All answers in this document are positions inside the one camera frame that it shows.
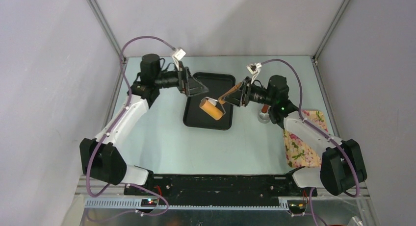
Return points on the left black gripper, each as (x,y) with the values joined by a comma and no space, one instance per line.
(186,83)

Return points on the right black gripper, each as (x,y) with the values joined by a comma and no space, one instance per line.
(241,96)

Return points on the black baking tray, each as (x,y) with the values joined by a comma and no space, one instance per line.
(217,85)

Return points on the wooden dough roller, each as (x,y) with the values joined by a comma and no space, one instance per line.
(218,111)

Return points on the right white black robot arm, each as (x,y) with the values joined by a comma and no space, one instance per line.
(342,164)

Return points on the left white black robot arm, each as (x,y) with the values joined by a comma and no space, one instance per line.
(101,156)

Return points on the small round metal cup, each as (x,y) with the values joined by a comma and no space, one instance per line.
(263,117)

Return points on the floral cloth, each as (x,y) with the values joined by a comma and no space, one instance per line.
(298,153)

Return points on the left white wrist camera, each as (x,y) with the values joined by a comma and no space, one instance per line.
(177,55)

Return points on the metal spatula with red handle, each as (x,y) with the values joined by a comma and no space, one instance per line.
(265,109)

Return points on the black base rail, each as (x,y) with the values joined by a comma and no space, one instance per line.
(225,190)

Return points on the aluminium frame with cable duct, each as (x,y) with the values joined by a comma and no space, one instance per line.
(127,205)

